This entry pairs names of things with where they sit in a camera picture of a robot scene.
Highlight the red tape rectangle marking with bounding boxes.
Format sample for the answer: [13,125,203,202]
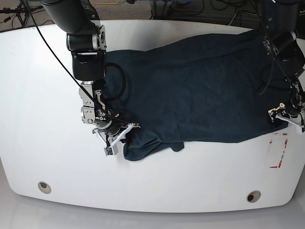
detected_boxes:
[267,133,288,168]

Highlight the table cable grommet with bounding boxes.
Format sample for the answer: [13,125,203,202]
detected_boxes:
[246,190,261,203]
[38,182,51,194]

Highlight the dark teal T-shirt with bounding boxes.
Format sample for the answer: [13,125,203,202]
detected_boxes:
[107,31,290,161]

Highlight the black tripod stand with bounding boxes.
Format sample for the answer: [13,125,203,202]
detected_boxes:
[0,0,43,28]

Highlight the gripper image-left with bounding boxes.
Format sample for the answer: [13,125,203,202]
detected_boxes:
[92,123,140,147]

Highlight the wrist camera board image-left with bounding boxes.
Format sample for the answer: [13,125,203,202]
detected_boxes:
[104,145,119,156]

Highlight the yellow cable on floor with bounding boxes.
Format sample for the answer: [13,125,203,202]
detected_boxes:
[91,1,120,6]

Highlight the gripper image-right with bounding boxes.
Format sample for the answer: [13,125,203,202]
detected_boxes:
[268,103,305,133]

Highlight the right table cable grommet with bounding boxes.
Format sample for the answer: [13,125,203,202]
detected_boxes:
[246,190,261,203]

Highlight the left table cable grommet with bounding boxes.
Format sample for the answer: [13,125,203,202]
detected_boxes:
[38,182,51,194]

